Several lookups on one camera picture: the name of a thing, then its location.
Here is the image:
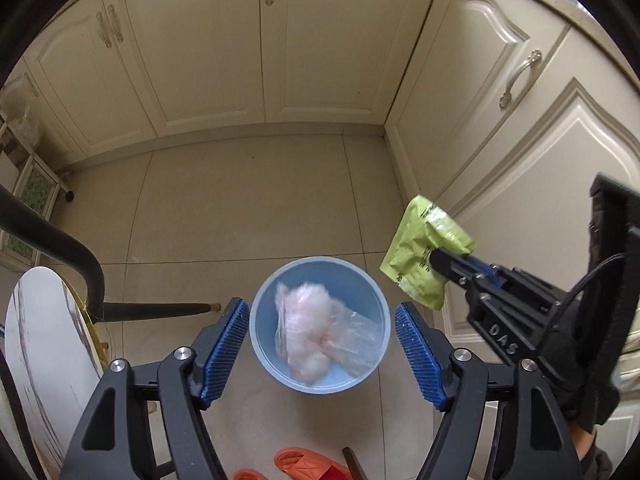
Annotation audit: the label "green snack wrapper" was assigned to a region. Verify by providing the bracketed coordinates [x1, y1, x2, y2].
[380, 195, 476, 311]

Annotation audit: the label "pink clear plastic bag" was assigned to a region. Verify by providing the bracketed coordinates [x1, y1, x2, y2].
[274, 282, 385, 387]

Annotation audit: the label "blue trash bin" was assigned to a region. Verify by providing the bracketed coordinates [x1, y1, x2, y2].
[250, 257, 390, 396]

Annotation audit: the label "person's right hand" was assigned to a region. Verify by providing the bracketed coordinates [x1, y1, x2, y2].
[567, 420, 597, 460]

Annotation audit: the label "orange slipper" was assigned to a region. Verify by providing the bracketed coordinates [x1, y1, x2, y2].
[273, 448, 352, 480]

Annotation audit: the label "round white marble table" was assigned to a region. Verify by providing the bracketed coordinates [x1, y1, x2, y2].
[4, 266, 105, 479]

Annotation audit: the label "cream base cabinets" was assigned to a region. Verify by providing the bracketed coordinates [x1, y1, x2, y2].
[1, 0, 639, 285]

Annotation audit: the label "black chair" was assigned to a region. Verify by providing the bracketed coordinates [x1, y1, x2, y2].
[1, 192, 224, 479]

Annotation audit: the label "white storage trolley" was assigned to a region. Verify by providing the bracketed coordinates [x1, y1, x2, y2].
[0, 104, 76, 266]

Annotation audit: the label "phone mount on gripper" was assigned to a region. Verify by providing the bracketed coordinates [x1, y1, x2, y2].
[575, 174, 639, 430]

